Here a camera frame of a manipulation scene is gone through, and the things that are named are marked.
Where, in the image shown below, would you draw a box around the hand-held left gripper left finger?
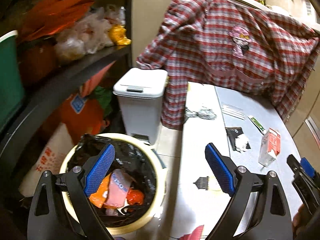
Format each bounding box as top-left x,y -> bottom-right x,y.
27,143 -> 116,240

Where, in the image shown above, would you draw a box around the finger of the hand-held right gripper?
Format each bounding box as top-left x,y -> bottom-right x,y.
300,157 -> 317,178
286,154 -> 303,177

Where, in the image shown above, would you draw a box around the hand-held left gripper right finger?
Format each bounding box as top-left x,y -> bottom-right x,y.
204,142 -> 293,240

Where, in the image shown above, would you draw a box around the orange snack wrapper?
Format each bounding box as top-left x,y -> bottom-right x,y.
89,172 -> 112,208

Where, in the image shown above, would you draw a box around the pink packet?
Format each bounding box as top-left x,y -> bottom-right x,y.
103,168 -> 135,210

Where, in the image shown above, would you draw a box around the white and red carton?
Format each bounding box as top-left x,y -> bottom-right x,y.
258,127 -> 281,167

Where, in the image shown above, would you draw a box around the cream trash can black liner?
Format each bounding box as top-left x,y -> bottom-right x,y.
59,133 -> 168,235

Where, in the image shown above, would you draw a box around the red-orange plastic bag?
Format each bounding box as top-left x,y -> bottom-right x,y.
127,189 -> 145,205

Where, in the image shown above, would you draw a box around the crumpled white tissue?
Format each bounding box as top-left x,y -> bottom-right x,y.
234,133 -> 252,153

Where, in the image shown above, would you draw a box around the small black pouch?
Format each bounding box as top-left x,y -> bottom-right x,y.
225,127 -> 244,152

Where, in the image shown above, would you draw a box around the beige cabinet drawers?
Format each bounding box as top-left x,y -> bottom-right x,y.
291,85 -> 320,144

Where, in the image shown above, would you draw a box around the green and white wrapper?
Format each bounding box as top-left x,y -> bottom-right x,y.
247,115 -> 267,135

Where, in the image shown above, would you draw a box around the white woven sack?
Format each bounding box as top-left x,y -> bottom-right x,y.
19,122 -> 76,198

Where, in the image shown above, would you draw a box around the orange sack blue print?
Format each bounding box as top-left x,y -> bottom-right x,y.
41,62 -> 116,146

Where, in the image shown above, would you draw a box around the cotton swab packet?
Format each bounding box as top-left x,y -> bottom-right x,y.
221,102 -> 247,121

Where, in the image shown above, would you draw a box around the white pedal bin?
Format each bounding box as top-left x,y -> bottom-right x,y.
113,67 -> 169,146

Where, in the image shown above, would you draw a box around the black shelf rack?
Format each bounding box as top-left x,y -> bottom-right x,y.
0,0 -> 133,165

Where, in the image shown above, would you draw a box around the red plaid apron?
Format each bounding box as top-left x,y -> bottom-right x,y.
136,0 -> 320,131

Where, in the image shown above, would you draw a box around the dark red pot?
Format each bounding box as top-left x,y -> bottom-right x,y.
18,38 -> 57,87

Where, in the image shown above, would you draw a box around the green storage bin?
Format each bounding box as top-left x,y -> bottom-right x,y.
0,30 -> 26,133

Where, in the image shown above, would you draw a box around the clear plastic produce bag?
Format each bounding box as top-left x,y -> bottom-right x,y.
54,4 -> 126,65

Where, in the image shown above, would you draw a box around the yellow plastic bag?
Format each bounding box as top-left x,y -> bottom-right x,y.
108,24 -> 132,46

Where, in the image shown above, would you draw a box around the orange plastic bag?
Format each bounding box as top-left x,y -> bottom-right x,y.
18,0 -> 95,43

